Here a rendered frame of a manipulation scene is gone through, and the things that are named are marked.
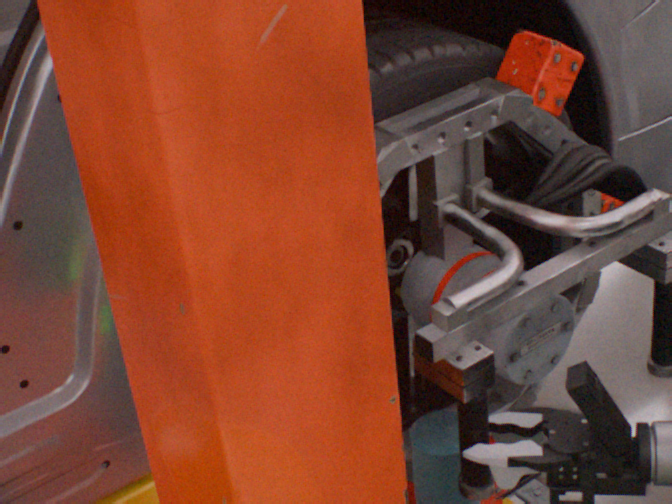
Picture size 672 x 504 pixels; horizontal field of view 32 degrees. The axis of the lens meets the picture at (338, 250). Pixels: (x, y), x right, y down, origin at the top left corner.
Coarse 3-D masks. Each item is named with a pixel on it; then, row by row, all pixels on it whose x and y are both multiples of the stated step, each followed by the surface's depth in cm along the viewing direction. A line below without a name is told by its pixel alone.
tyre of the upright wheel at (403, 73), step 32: (384, 32) 157; (416, 32) 157; (448, 32) 160; (384, 64) 148; (416, 64) 150; (448, 64) 153; (480, 64) 157; (384, 96) 148; (416, 96) 152; (544, 160) 172
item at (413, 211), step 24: (504, 144) 174; (528, 144) 169; (408, 168) 159; (504, 168) 179; (528, 168) 173; (408, 192) 161; (504, 192) 173; (528, 192) 177; (384, 216) 165; (408, 216) 162; (480, 216) 171; (384, 240) 161; (528, 240) 181; (528, 264) 181; (408, 336) 172; (408, 360) 174; (408, 384) 176; (432, 384) 181; (408, 408) 177; (432, 408) 178
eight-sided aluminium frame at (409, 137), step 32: (448, 96) 151; (480, 96) 152; (512, 96) 150; (384, 128) 145; (416, 128) 144; (448, 128) 146; (480, 128) 149; (512, 128) 159; (544, 128) 157; (384, 160) 141; (416, 160) 144; (384, 192) 143; (576, 288) 176; (576, 320) 177; (512, 384) 177
